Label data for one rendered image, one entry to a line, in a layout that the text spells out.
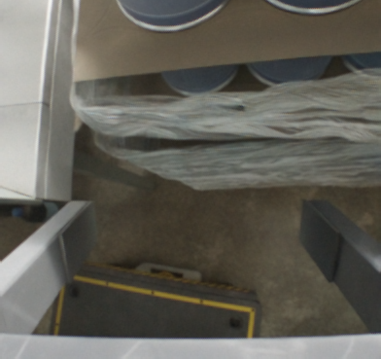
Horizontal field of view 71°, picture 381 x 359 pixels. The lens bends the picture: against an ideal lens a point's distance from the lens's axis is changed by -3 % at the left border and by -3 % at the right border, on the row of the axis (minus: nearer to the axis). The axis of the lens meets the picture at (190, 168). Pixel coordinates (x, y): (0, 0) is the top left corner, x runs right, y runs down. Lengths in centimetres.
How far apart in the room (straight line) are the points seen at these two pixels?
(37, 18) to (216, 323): 90
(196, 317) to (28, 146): 85
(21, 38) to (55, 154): 8
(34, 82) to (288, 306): 123
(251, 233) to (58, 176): 108
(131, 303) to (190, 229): 42
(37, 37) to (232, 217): 110
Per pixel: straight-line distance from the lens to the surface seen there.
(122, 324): 104
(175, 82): 21
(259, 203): 123
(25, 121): 20
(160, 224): 126
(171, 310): 98
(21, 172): 19
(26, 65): 21
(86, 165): 69
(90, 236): 17
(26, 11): 24
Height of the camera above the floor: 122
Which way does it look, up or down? 78 degrees down
